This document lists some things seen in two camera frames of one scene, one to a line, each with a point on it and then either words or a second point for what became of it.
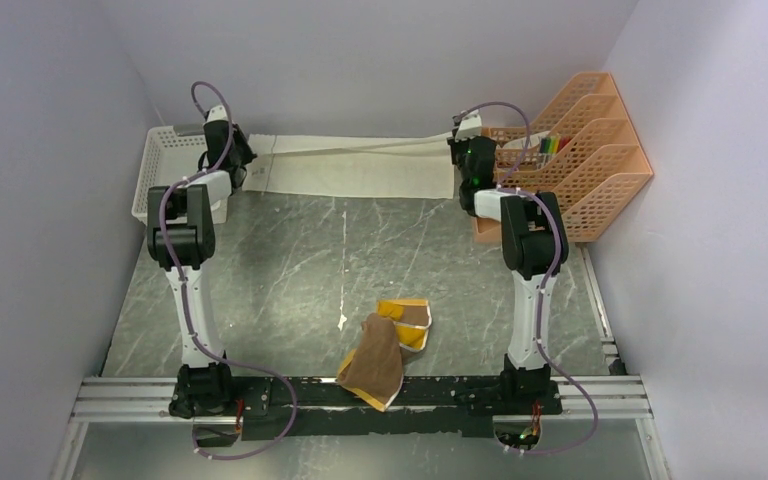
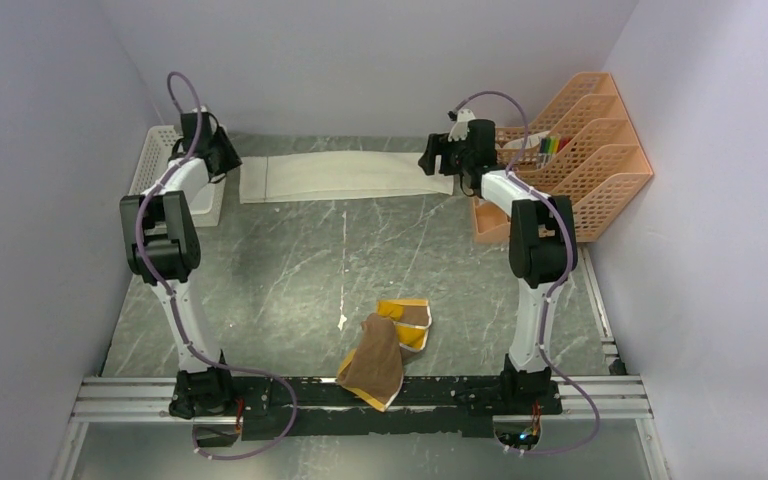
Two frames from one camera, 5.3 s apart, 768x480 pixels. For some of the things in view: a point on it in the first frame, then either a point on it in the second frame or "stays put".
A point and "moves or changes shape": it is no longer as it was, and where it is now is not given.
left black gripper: (239, 137) -> (223, 138)
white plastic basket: (170, 153) stays put
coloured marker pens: (549, 146) stays put
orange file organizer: (584, 150) stays put
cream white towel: (418, 166) moves or changes shape
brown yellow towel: (373, 371) stays put
